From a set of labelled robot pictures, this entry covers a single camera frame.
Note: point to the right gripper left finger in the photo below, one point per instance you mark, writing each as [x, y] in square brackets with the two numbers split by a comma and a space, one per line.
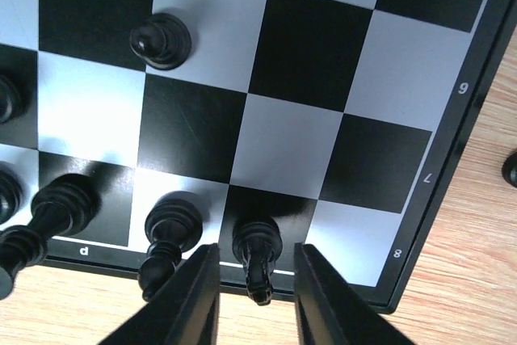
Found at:
[184, 311]

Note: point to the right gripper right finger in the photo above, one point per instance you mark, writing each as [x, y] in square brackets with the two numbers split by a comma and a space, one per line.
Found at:
[328, 311]

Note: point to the black knight back row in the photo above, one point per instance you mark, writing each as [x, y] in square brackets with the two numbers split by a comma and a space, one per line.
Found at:
[257, 245]

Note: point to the black magnetic chess board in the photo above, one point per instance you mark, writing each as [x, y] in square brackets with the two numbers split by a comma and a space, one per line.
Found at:
[342, 120]

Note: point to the black pawn off board bottom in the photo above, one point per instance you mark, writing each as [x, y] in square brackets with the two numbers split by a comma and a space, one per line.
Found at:
[509, 170]

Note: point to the black bishop back row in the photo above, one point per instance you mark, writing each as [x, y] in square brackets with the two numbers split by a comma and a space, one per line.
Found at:
[173, 226]

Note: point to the black queen back row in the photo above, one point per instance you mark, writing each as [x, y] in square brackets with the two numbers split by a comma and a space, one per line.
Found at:
[63, 207]

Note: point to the black pawn near centre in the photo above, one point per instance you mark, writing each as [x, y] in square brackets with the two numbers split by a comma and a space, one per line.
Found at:
[163, 41]

